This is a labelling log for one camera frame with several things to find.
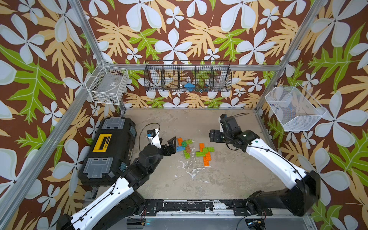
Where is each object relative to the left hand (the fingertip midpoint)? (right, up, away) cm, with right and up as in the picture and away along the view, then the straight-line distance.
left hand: (170, 137), depth 72 cm
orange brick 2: (+22, -16, +19) cm, 33 cm away
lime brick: (+11, -6, +27) cm, 30 cm away
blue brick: (+4, -10, +23) cm, 26 cm away
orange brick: (+20, -9, +26) cm, 34 cm away
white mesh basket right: (+73, +15, +10) cm, 75 cm away
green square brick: (+7, -7, +23) cm, 25 cm away
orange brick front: (+4, -5, +27) cm, 28 cm away
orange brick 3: (+22, -19, +16) cm, 33 cm away
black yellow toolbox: (-33, -7, +6) cm, 34 cm away
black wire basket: (+10, +40, +26) cm, 49 cm away
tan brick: (+10, -11, +24) cm, 28 cm away
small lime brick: (+21, -11, +21) cm, 32 cm away
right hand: (+25, +1, +10) cm, 27 cm away
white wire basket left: (-40, +31, +14) cm, 52 cm away
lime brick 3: (+18, -14, +21) cm, 31 cm away
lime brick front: (+10, -14, +21) cm, 27 cm away
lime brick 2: (+26, -11, +24) cm, 36 cm away
